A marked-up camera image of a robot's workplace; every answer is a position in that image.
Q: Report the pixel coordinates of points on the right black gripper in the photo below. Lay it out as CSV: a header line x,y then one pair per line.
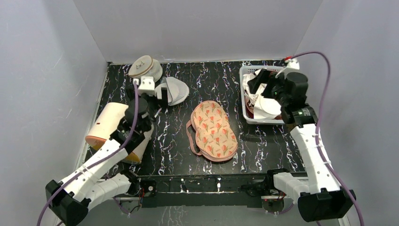
x,y
267,83

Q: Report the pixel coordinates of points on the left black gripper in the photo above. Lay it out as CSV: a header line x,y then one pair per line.
x,y
158,103

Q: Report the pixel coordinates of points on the pink satin garment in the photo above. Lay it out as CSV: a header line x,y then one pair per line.
x,y
249,107

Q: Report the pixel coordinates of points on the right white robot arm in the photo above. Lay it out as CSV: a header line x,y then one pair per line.
x,y
323,197

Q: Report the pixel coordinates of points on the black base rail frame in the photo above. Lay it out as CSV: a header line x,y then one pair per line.
x,y
247,190

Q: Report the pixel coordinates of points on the peach floral mesh laundry bag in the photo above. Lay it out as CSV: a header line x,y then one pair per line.
x,y
210,134

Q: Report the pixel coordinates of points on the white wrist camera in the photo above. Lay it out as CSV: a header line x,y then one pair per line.
x,y
145,85
290,65

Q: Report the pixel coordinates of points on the white plastic basket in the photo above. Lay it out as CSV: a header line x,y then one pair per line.
x,y
250,69

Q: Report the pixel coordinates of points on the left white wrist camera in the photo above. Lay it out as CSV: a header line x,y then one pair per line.
x,y
145,85

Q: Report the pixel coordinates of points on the white bra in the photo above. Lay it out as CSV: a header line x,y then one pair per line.
x,y
245,85
265,108

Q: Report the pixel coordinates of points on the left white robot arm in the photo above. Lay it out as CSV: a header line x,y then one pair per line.
x,y
74,196

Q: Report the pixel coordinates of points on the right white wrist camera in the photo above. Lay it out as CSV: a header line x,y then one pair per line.
x,y
290,65

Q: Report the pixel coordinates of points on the white bra in basket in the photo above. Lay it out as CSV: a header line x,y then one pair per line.
x,y
245,85

